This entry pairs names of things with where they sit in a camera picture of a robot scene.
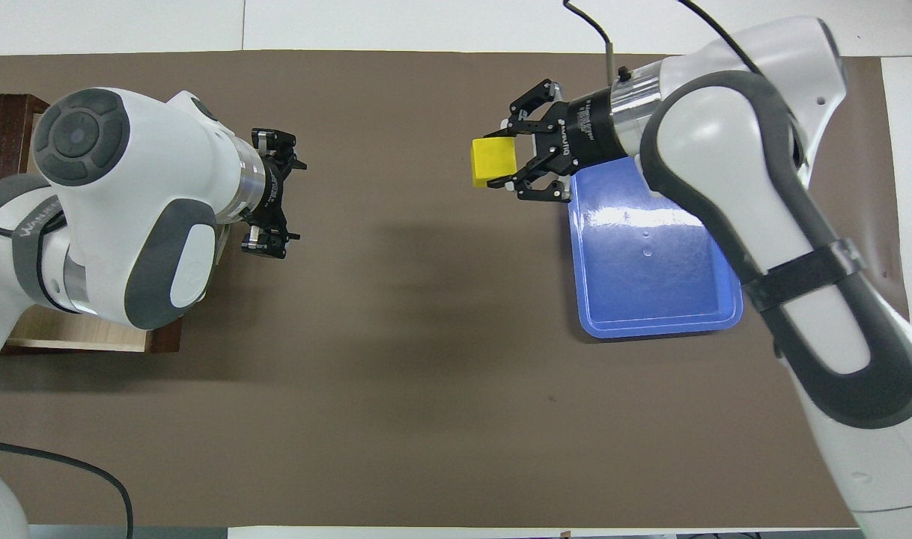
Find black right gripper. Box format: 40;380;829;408
484;77;615;204

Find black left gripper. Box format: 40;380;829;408
240;128;308;261

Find yellow cube block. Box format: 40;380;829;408
471;135;519;190

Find wooden drawer with white handle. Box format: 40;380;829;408
0;225;230;354

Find blue plastic tray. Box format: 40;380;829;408
568;155;744;340

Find brown paper table mat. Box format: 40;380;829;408
0;49;910;529

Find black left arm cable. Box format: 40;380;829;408
0;437;136;539

